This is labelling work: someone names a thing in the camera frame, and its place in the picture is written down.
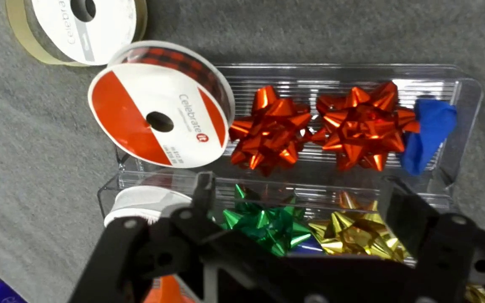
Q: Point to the blue ribbon piece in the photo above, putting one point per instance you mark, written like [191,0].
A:
[430,132]

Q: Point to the orange fabric ribbon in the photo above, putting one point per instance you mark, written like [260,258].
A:
[164,292]

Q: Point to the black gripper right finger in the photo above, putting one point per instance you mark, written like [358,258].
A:
[412,224]

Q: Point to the shiny green gift bow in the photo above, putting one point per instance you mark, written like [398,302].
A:
[265,224]

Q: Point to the red white plaid ribbon spool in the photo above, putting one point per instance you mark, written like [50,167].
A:
[126,106]

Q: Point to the shiny gold gift bow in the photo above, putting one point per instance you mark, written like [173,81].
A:
[355,233]
[479,295]

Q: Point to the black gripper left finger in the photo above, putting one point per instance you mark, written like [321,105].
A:
[205,194]

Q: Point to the white spool loose beige ribbon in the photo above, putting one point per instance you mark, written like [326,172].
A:
[58,27]

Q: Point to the grey tablecloth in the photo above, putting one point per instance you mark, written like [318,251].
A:
[30,169]

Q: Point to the clear compartment case with bows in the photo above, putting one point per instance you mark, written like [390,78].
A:
[338,73]

